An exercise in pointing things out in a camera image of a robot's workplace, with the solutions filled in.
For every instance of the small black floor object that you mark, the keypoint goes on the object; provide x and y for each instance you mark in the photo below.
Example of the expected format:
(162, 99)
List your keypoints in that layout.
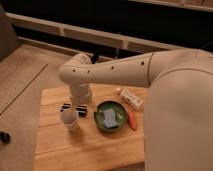
(4, 137)

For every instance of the white paper cup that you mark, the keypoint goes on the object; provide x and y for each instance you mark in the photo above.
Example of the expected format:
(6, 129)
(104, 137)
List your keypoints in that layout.
(70, 119)

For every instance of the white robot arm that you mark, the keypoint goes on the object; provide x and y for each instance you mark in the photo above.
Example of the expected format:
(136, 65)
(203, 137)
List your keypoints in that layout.
(178, 111)

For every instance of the black wall plug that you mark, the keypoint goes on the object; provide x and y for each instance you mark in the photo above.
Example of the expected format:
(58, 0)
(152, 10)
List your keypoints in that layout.
(95, 57)

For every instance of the orange pepper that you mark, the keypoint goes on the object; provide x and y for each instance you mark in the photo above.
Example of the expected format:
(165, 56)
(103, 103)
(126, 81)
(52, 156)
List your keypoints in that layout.
(132, 121)

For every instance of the blue sponge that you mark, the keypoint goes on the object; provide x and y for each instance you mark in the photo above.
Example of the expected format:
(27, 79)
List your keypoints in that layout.
(110, 118)

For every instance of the black striped box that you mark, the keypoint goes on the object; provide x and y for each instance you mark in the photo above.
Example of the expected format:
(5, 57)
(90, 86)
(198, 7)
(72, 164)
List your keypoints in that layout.
(82, 110)

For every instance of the green bowl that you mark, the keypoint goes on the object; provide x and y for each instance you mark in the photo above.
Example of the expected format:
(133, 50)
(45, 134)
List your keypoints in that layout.
(121, 115)

